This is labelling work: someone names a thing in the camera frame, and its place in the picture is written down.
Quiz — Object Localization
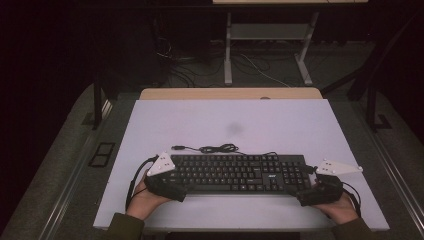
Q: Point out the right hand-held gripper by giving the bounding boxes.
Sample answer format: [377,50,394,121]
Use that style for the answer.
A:
[295,159,364,207]

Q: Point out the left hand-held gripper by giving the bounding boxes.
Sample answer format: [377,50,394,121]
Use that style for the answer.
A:
[143,152,188,203]

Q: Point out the black computer keyboard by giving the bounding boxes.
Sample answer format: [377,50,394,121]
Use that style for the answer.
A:
[168,153,313,196]

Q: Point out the person's right hand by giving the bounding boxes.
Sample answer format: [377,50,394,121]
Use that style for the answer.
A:
[312,194,360,225]

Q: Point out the person's left hand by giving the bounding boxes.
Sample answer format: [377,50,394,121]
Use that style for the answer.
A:
[126,181,172,221]

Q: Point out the black floor socket plate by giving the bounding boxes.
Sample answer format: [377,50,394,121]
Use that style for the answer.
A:
[88,142,116,168]

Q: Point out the black metal stand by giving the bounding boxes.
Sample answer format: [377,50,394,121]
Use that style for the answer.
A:
[321,9,424,133]
[83,74,105,131]

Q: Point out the wooden table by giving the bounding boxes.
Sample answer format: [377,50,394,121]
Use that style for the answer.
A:
[139,87,324,101]

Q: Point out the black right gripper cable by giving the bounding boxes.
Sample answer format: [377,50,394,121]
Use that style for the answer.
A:
[341,181,363,218]

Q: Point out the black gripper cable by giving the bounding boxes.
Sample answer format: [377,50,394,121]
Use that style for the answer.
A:
[125,154,160,213]
[341,181,363,218]

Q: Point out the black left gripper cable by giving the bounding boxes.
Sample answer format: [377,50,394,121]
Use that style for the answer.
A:
[125,154,160,213]

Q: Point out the black keyboard cable with plug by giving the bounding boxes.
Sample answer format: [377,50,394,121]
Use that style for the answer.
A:
[170,143,278,157]

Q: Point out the metal floor rail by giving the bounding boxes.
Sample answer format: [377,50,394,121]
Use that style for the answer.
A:
[38,99,114,240]
[351,101,424,229]

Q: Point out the bundle of black floor cables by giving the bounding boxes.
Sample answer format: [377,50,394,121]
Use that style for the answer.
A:
[155,36,225,88]

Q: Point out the white floor cable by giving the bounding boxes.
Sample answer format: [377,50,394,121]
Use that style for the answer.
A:
[239,53,292,89]

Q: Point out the grey metal desk frame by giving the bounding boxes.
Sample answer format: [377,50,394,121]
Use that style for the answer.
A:
[223,11,320,87]

